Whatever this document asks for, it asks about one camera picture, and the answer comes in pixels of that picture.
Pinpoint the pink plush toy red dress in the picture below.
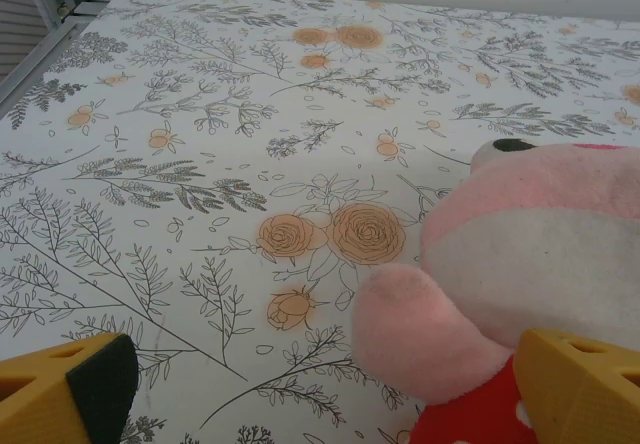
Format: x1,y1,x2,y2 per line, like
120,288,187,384
352,138,640,444

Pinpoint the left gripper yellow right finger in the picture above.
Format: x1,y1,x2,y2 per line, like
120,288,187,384
514,327,640,444

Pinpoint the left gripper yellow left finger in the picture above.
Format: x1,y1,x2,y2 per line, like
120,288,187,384
0,332,139,444

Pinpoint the floral patterned table mat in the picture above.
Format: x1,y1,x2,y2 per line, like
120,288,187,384
0,0,640,444

